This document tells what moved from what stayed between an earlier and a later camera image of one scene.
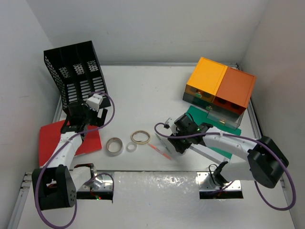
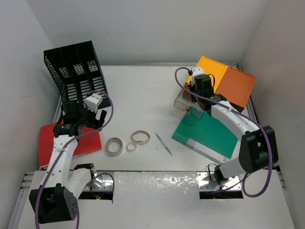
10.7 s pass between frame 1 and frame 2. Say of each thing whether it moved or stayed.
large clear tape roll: stayed
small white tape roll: stayed
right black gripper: moved
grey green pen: stayed
